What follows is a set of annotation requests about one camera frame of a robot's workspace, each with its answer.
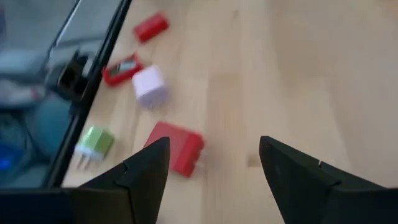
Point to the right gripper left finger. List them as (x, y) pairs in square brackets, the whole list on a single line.
[(140, 193)]

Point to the teal round seat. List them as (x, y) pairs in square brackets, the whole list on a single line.
[(46, 124)]

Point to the green wall charger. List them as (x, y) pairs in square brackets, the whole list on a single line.
[(96, 140)]

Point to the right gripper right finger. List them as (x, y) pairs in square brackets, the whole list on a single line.
[(298, 193)]

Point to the black table frame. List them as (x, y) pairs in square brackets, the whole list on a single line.
[(90, 93)]

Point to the red framed case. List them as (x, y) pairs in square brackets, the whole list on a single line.
[(122, 68)]

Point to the red flat box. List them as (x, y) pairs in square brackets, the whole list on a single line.
[(151, 27)]

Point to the red four-port charger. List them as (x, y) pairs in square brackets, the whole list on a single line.
[(183, 146)]

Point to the pink labelled charger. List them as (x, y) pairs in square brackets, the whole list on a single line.
[(149, 84)]

